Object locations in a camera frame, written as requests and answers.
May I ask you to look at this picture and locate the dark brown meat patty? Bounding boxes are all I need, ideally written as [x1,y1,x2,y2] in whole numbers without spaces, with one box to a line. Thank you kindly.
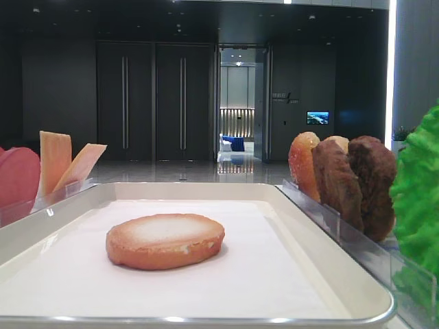
[348,136,396,242]

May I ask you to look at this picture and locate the orange bread slice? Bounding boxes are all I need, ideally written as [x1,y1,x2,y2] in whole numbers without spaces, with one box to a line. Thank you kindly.
[288,132,320,202]
[326,136,349,154]

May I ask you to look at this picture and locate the lighter brown meat patty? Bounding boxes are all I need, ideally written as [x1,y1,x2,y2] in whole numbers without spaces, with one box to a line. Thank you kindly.
[311,139,364,232]

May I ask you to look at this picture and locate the front orange bread slice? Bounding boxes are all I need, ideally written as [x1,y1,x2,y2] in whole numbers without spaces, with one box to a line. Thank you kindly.
[288,132,320,202]

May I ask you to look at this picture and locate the potted plants in planter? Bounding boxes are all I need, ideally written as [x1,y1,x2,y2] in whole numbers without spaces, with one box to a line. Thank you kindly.
[392,126,412,157]

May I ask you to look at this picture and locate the wall screen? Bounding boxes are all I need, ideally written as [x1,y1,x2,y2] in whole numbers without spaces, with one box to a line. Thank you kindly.
[307,111,329,125]

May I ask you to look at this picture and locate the clear acrylic rack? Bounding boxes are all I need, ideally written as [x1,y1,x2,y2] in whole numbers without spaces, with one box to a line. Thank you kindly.
[1,178,97,227]
[281,180,438,328]

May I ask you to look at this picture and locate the blue sofa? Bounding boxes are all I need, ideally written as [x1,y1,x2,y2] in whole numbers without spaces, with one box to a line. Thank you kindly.
[222,135,245,151]

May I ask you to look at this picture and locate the rear orange bread slice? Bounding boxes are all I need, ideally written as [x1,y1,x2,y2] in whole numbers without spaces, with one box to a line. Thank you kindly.
[326,136,349,154]

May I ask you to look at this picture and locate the clear acrylic rack right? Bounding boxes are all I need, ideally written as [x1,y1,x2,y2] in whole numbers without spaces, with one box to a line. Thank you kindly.
[281,180,438,328]

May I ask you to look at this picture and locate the white rectangular tray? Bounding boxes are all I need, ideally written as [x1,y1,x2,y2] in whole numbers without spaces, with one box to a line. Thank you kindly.
[1,183,396,328]

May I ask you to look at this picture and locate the clear acrylic rack left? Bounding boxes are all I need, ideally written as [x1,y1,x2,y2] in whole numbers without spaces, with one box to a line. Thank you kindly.
[1,178,97,227]

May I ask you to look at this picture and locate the upright orange cheese slice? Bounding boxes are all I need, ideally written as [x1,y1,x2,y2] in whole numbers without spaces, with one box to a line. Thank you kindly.
[37,130,72,197]

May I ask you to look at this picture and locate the leaning orange cheese slice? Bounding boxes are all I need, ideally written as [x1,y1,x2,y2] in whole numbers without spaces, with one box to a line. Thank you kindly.
[54,143,107,191]

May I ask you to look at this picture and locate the green lettuce leaf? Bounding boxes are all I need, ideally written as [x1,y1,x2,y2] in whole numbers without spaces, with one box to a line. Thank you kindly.
[390,104,439,271]

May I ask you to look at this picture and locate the round bread slice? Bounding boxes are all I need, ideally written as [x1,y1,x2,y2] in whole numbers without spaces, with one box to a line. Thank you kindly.
[106,213,225,270]

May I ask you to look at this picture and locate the dark double door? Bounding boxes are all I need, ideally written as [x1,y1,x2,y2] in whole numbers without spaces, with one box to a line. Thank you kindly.
[97,42,213,161]

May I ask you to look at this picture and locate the red tomato slice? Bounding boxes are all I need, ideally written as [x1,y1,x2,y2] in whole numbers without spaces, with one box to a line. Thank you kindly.
[1,147,40,208]

